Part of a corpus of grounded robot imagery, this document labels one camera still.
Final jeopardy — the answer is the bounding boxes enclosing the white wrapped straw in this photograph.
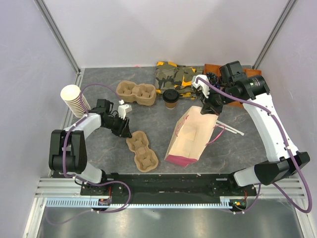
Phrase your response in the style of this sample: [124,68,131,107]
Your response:
[215,120,244,136]
[215,124,244,135]

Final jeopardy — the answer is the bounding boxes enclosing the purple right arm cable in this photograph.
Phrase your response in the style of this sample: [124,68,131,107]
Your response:
[195,78,313,215]

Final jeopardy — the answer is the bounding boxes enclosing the dark blue rolled tie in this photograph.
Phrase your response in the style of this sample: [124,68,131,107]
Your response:
[206,72,219,88]

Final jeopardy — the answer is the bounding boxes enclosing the beige pink paper bag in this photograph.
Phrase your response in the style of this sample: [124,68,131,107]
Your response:
[165,106,218,167]

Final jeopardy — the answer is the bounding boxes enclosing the brown pulp cup carrier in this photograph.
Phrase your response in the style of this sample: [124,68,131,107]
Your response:
[116,80,157,106]
[126,131,159,173]

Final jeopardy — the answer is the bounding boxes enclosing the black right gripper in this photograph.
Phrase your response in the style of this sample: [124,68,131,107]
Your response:
[199,85,238,116]

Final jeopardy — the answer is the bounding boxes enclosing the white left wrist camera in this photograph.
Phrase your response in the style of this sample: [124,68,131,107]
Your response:
[117,100,132,119]

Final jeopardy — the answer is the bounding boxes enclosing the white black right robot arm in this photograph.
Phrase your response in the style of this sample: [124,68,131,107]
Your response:
[192,61,310,195]

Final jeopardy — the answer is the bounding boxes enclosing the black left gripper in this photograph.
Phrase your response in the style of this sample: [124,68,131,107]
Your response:
[102,114,132,139]

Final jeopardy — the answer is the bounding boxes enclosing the white wrapped straw right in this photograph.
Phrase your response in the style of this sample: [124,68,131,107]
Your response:
[215,120,244,136]

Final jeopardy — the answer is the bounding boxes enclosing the white wrapped straw left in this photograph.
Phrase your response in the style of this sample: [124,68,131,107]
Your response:
[215,124,244,135]

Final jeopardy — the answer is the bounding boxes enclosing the stack of paper cups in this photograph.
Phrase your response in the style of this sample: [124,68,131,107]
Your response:
[60,84,91,119]

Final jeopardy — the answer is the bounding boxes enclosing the brown paper coffee cup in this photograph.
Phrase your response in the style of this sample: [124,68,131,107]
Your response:
[164,101,177,109]

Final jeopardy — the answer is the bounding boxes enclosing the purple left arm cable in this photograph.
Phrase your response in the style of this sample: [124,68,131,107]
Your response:
[44,83,132,226]

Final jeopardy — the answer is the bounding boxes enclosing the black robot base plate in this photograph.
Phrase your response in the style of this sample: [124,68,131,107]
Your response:
[80,173,257,203]

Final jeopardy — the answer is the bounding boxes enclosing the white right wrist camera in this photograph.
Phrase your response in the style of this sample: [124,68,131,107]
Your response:
[191,74,210,99]

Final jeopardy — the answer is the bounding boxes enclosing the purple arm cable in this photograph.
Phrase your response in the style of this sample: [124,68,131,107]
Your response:
[195,78,313,215]
[44,83,132,226]

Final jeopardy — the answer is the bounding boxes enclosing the slotted grey cable duct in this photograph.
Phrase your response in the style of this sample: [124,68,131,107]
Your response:
[46,197,239,209]

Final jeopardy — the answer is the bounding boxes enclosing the orange wooden divided tray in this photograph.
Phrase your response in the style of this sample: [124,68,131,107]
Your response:
[203,64,262,108]

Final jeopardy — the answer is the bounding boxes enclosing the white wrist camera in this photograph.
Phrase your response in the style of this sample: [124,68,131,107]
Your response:
[117,100,132,119]
[191,74,210,99]

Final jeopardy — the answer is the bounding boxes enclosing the black plastic cup lid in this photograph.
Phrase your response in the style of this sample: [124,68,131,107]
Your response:
[162,89,179,103]

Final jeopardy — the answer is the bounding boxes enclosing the camouflage folded cloth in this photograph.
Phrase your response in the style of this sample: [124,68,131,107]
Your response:
[154,61,203,100]

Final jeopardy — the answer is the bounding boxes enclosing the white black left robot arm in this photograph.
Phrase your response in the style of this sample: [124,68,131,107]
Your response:
[49,99,132,195]

